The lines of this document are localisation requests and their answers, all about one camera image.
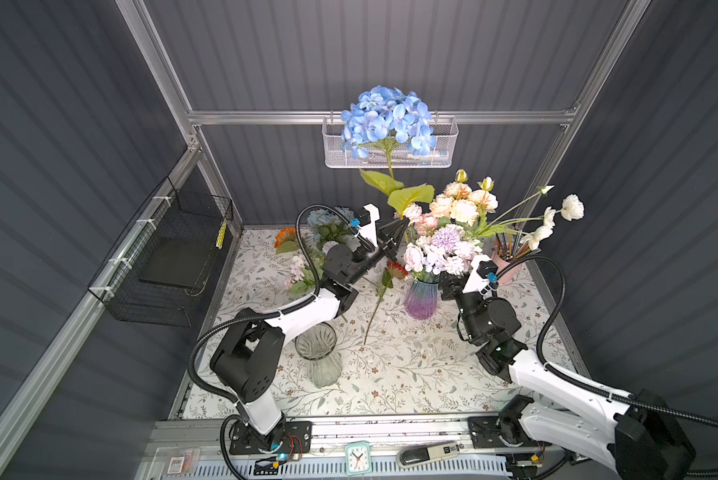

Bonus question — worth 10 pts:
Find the lilac small blossom sprig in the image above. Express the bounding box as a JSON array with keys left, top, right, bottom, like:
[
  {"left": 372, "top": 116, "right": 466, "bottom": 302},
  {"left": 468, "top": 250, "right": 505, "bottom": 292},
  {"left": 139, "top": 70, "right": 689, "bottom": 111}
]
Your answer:
[{"left": 402, "top": 223, "right": 484, "bottom": 283}]

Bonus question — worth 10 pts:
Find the pale pink peony flower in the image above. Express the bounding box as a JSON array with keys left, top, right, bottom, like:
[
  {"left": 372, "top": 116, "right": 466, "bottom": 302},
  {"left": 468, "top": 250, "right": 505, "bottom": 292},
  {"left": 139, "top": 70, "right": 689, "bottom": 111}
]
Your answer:
[{"left": 429, "top": 169, "right": 479, "bottom": 226}]

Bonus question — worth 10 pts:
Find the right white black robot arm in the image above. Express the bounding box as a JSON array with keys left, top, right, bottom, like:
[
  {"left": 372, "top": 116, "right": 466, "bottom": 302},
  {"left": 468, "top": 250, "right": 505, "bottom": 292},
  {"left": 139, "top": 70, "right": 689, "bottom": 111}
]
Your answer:
[{"left": 439, "top": 275, "right": 696, "bottom": 479}]

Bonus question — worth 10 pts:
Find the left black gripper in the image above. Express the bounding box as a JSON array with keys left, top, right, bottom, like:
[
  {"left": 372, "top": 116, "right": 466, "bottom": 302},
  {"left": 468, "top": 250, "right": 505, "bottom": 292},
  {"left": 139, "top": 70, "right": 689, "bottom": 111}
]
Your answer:
[{"left": 345, "top": 216, "right": 404, "bottom": 290}]

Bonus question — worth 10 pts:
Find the clear ribbed glass vase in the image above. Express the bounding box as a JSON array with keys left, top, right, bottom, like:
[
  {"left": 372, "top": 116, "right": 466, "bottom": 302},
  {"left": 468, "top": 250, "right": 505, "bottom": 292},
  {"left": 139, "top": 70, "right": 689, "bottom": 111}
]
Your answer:
[{"left": 295, "top": 322, "right": 343, "bottom": 388}]

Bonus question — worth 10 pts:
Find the white wire mesh basket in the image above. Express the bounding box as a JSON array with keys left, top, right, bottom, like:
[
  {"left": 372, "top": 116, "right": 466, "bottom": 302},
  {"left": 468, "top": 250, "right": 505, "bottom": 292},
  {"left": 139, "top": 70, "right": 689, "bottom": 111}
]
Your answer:
[{"left": 321, "top": 115, "right": 460, "bottom": 170}]

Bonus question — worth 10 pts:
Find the right black corrugated cable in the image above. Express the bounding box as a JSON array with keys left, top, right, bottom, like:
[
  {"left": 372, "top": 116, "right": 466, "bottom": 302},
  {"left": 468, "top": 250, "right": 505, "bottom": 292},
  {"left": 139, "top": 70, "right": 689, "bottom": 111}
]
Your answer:
[{"left": 493, "top": 254, "right": 718, "bottom": 478}]

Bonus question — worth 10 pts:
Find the pink rose stem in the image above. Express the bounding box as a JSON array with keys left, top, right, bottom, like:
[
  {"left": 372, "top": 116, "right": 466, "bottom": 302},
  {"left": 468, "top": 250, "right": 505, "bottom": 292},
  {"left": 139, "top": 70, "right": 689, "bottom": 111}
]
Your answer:
[{"left": 402, "top": 203, "right": 440, "bottom": 239}]

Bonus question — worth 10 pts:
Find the cream peach rose stem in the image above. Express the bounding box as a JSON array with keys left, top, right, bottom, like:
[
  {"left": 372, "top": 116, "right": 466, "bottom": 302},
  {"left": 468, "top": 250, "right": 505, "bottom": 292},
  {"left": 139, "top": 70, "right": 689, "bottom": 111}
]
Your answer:
[{"left": 467, "top": 176, "right": 499, "bottom": 213}]

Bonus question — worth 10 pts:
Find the blue hydrangea flower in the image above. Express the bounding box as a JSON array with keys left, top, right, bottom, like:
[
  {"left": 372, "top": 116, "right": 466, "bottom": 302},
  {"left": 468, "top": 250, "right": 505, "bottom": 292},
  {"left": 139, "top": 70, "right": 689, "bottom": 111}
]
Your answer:
[{"left": 341, "top": 85, "right": 437, "bottom": 197}]

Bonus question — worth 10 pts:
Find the white poppy flower stem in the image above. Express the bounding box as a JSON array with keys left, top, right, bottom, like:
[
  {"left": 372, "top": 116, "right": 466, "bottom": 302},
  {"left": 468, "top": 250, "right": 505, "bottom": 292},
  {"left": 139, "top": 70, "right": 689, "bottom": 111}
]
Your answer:
[{"left": 483, "top": 185, "right": 585, "bottom": 244}]

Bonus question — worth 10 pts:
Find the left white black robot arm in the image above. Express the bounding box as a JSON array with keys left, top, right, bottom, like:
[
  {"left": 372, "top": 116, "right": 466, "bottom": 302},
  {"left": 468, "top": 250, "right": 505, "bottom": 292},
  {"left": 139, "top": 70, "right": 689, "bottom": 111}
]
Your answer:
[{"left": 209, "top": 219, "right": 409, "bottom": 437}]

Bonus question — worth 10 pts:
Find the grey stapler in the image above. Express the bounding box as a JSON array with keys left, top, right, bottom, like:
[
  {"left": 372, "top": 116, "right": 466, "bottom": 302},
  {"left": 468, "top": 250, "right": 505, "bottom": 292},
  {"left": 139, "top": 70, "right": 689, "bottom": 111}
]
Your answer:
[{"left": 396, "top": 442, "right": 461, "bottom": 469}]

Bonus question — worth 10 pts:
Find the blue purple glass vase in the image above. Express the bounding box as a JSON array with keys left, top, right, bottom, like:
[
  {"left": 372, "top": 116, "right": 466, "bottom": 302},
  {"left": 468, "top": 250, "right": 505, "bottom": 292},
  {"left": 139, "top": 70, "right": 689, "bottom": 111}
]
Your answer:
[{"left": 404, "top": 279, "right": 439, "bottom": 320}]

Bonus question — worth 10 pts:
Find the floral patterned table mat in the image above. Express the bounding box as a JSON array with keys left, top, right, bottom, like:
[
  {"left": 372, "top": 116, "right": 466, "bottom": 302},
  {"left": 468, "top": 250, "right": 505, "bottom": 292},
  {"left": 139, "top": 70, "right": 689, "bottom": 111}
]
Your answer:
[{"left": 180, "top": 229, "right": 549, "bottom": 420}]

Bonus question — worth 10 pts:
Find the orange flower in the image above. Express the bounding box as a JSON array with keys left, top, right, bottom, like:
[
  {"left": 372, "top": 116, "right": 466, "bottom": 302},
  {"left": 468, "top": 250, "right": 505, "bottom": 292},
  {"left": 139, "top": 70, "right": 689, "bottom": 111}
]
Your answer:
[{"left": 274, "top": 227, "right": 300, "bottom": 254}]

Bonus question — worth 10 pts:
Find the red flower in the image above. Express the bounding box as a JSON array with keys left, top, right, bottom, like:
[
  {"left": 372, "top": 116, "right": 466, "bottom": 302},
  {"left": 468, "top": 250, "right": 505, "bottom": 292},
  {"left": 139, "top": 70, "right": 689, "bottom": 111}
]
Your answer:
[{"left": 363, "top": 260, "right": 408, "bottom": 344}]

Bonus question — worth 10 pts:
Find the small green alarm clock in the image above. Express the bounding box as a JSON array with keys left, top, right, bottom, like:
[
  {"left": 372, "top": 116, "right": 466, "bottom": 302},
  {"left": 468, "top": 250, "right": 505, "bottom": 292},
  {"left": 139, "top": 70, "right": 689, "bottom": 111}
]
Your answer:
[{"left": 344, "top": 441, "right": 374, "bottom": 477}]

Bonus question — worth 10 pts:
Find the black wire basket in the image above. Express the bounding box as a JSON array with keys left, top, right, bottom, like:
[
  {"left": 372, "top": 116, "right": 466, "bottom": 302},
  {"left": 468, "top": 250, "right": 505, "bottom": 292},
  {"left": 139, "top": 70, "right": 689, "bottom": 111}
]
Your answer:
[{"left": 88, "top": 181, "right": 234, "bottom": 327}]

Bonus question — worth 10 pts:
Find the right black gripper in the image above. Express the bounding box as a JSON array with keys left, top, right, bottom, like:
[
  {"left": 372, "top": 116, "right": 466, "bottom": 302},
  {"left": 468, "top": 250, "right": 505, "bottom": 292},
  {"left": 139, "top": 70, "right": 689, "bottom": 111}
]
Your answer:
[{"left": 440, "top": 256, "right": 486, "bottom": 345}]

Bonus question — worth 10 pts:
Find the pink pencil cup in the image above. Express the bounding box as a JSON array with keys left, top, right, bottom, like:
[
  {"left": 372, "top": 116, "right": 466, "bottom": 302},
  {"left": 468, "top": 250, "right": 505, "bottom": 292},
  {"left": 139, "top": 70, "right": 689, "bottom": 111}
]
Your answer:
[{"left": 492, "top": 252, "right": 524, "bottom": 286}]

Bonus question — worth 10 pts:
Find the light blue flower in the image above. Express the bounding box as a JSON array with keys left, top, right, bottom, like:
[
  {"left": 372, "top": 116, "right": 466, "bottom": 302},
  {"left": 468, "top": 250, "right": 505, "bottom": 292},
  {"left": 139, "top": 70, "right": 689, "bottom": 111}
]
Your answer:
[{"left": 307, "top": 208, "right": 353, "bottom": 247}]

